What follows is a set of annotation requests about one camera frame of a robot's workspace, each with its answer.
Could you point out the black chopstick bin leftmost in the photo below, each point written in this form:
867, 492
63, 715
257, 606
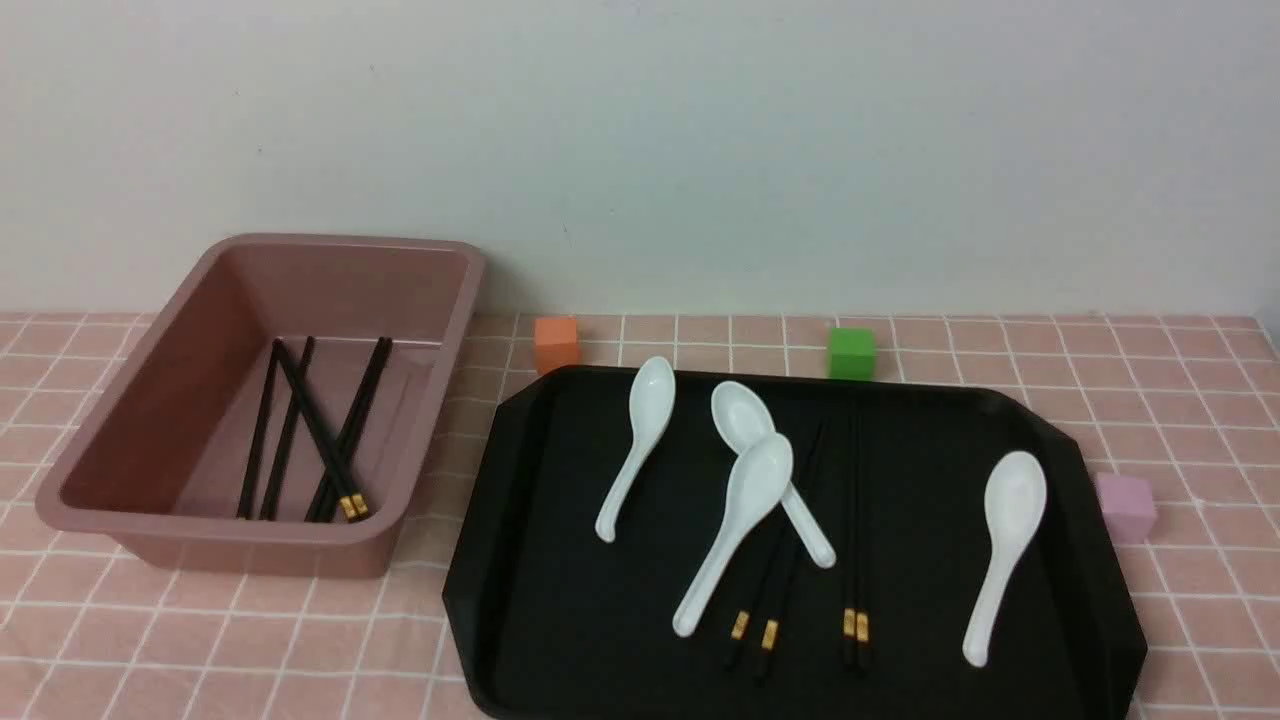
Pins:
252, 469

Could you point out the pink checkered tablecloth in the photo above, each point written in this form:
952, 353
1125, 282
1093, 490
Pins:
1187, 402

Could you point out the white spoon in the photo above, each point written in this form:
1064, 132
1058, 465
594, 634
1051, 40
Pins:
650, 406
758, 481
1014, 501
742, 419

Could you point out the orange cube block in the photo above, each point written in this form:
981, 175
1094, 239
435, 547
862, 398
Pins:
556, 342

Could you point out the pink plastic bin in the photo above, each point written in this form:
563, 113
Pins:
375, 325

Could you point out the black chopstick bin right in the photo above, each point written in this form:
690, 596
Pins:
350, 420

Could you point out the white spoon right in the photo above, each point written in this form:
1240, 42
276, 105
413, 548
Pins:
1014, 501

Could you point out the black chopstick bin diagonal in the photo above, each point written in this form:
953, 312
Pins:
337, 465

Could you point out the white spoon back middle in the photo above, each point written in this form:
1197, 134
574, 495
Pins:
742, 419

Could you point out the black plastic tray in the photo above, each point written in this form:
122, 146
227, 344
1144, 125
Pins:
552, 623

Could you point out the black chopstick bin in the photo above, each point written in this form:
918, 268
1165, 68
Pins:
273, 490
360, 415
252, 469
350, 420

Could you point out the white spoon far left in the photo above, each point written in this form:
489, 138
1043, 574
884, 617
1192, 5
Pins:
650, 406

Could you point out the green cube block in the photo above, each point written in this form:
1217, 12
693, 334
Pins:
851, 354

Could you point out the white spoon front middle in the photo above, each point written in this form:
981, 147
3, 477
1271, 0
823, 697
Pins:
758, 481

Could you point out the black chopstick bin rightmost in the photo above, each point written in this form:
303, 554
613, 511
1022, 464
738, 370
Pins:
360, 415

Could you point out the pink cube block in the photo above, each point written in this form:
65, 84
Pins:
1128, 507

